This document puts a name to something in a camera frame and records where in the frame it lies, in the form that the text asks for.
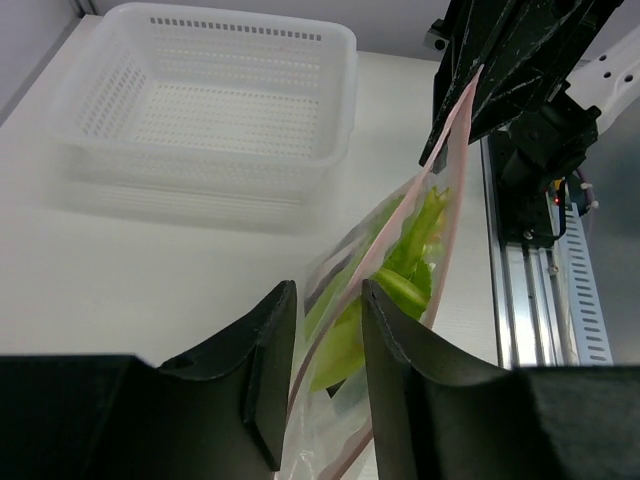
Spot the green fake celery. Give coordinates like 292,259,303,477
304,185,451,394

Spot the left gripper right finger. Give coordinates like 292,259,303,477
367,301,639,479

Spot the clear zip top bag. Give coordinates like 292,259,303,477
278,85,475,479

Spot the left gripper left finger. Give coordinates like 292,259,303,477
1,280,297,479

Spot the white plastic basket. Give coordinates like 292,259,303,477
48,3,358,225

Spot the aluminium mounting rail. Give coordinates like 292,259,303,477
481,138,566,369

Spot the grey slotted cable duct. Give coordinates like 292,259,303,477
558,203,613,367

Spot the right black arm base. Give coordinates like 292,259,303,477
497,178,567,248

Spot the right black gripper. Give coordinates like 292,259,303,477
419,1,608,195

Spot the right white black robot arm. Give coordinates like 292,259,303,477
419,1,639,196

